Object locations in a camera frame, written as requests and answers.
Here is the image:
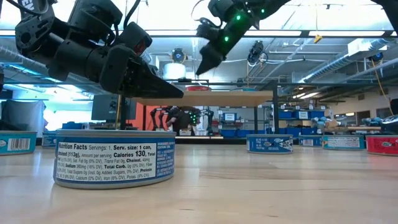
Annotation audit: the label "black metal table frame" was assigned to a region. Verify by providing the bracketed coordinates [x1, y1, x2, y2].
[35, 136, 249, 146]

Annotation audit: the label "grey cloth cover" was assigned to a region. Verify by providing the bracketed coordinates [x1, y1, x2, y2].
[1, 99, 46, 138]

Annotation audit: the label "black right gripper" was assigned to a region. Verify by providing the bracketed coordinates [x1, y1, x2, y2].
[195, 9, 249, 76]

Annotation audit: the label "background wooden table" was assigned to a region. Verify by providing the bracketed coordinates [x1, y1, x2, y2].
[323, 126, 382, 131]

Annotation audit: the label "yellow hanging cord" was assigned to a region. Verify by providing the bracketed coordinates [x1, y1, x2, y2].
[114, 95, 123, 130]
[371, 58, 394, 116]

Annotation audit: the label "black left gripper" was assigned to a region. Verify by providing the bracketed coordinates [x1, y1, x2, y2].
[46, 40, 185, 99]

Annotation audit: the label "background black robot arms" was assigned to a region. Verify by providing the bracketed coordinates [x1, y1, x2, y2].
[149, 105, 215, 136]

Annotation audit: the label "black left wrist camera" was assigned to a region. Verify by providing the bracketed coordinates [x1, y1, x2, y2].
[118, 21, 153, 57]

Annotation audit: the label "orange partition panel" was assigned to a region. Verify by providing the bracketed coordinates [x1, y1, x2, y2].
[129, 105, 153, 131]

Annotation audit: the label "wooden shelf black metal legs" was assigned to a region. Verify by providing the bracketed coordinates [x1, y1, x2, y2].
[119, 78, 280, 135]

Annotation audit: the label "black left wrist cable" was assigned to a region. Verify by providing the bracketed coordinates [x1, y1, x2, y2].
[123, 0, 142, 30]

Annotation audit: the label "black domed object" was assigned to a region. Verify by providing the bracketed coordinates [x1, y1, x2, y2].
[381, 114, 398, 135]

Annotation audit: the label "dark computer monitor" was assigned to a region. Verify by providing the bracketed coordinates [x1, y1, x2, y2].
[91, 94, 137, 122]

